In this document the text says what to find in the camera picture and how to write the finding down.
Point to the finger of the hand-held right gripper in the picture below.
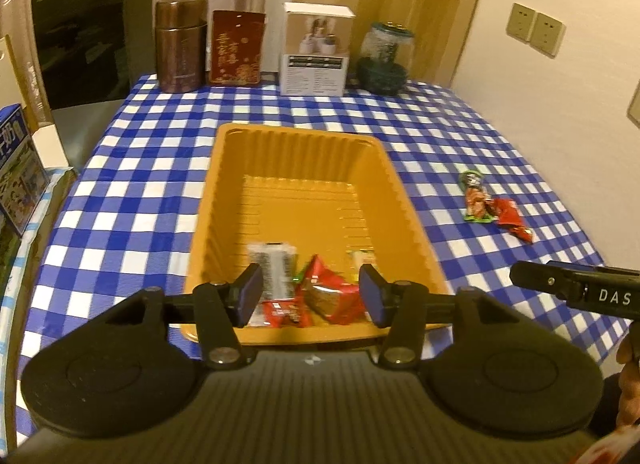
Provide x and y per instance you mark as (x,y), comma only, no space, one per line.
(545,278)

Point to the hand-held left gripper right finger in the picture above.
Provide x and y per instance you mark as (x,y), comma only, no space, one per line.
(372,294)

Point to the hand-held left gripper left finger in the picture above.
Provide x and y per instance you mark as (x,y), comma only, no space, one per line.
(250,294)

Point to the small red candy packet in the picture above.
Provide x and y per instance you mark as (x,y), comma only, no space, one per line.
(282,313)

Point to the yellow green snack packet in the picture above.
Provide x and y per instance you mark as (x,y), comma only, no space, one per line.
(363,257)

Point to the grey white snack packet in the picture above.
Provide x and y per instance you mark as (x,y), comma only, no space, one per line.
(274,264)

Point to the large red snack packet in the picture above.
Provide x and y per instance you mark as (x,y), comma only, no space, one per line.
(325,290)

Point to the long green chip packet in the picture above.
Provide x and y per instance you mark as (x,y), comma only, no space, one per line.
(475,194)

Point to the orange plastic tray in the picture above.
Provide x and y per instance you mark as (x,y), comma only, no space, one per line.
(300,154)

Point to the person's right hand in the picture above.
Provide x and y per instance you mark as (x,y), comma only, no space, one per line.
(631,356)

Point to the blue white checked tablecloth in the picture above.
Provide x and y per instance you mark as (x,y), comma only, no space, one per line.
(150,194)

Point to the printed cardboard box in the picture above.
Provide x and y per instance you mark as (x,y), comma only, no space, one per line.
(25,294)

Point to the grey stand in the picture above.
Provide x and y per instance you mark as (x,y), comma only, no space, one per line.
(85,134)

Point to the glass jar green lid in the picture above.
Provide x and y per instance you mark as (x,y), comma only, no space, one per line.
(386,61)

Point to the white product box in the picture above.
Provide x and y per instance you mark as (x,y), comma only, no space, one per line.
(315,59)

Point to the red gold printed box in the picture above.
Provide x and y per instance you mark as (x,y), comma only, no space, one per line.
(237,49)

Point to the brown metal canister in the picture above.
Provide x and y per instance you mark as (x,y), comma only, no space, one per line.
(181,44)

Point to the blue milk carton box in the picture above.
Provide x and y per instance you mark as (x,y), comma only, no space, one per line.
(20,174)

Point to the black glass panel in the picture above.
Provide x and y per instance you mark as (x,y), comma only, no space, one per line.
(90,39)

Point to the beige wall switch panel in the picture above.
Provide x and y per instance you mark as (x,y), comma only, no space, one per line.
(635,109)

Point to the beige wall socket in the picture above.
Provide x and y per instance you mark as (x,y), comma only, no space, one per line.
(547,34)
(520,21)

